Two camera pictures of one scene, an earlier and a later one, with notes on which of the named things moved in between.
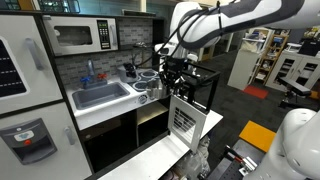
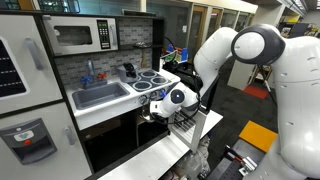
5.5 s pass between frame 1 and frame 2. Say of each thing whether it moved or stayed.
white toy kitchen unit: stayed
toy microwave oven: stayed
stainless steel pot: moved
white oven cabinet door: stayed
